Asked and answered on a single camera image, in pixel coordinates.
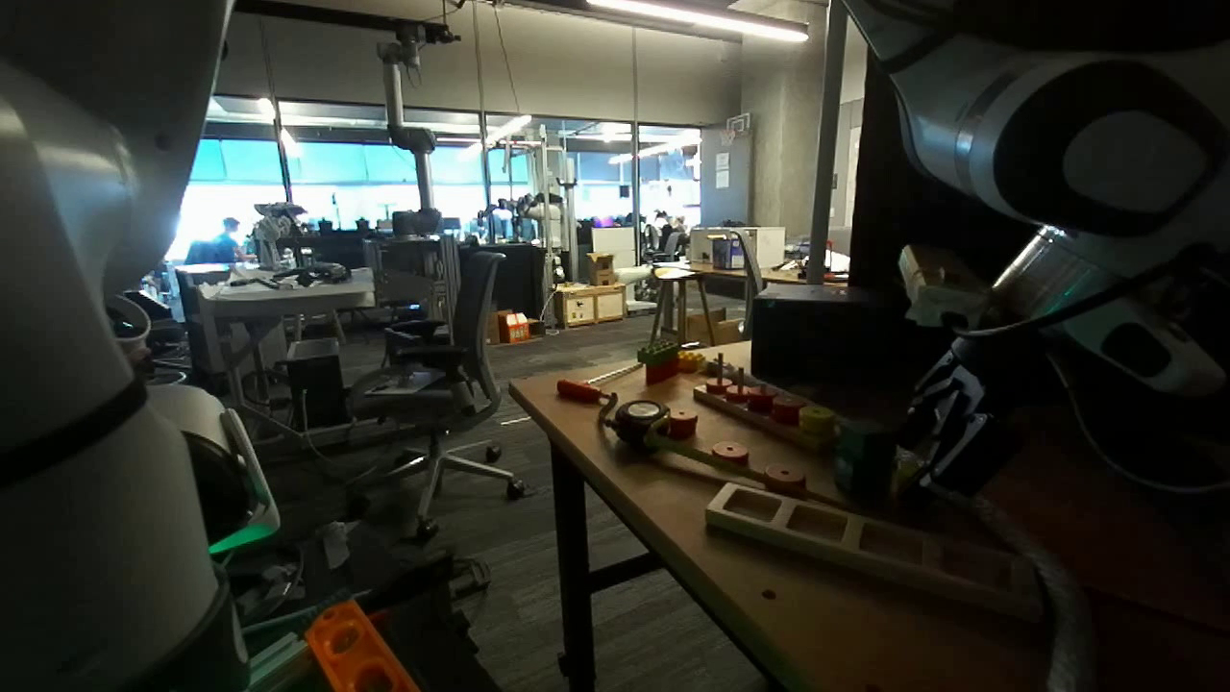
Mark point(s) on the wooden stool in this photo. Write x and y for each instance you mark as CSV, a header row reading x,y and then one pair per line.
x,y
680,290

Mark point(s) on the white office desk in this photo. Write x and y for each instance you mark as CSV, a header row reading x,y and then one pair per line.
x,y
284,295

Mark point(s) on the wooden peg board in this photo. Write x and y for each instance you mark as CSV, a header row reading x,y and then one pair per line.
x,y
751,422

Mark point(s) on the grey office chair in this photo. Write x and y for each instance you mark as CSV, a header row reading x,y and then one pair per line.
x,y
445,386

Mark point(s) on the white equipment box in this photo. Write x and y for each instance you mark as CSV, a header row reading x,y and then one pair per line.
x,y
744,248

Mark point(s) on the black case under desk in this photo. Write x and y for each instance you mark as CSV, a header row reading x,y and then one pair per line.
x,y
318,381

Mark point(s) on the long ceiling light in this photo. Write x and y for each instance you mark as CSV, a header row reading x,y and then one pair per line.
x,y
692,16

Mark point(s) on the orange perforated plastic block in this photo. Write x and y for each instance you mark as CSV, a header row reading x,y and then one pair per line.
x,y
352,655

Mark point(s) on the cardboard box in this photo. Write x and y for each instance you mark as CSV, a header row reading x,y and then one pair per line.
x,y
590,307

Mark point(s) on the red toy brick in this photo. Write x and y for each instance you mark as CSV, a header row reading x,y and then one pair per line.
x,y
664,373

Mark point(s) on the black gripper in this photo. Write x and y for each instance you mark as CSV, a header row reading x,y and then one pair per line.
x,y
985,346

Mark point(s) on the green square block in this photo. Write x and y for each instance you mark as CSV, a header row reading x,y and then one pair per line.
x,y
867,445

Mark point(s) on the black tape measure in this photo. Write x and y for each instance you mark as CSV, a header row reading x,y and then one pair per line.
x,y
640,425

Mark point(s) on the grey metal pole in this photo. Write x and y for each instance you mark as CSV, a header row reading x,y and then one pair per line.
x,y
832,130

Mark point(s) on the small orange box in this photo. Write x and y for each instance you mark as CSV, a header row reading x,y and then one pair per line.
x,y
512,329

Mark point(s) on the ceiling hung pipe fixture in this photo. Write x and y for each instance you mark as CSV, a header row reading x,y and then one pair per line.
x,y
408,90

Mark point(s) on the white wooden compartment tray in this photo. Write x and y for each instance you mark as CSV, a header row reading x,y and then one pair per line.
x,y
832,558

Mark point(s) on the black metal table frame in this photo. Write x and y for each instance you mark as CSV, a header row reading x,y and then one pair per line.
x,y
575,580

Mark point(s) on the black box on table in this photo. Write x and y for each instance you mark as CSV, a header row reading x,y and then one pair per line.
x,y
808,332

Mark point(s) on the seated person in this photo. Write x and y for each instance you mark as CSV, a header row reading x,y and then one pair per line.
x,y
229,236

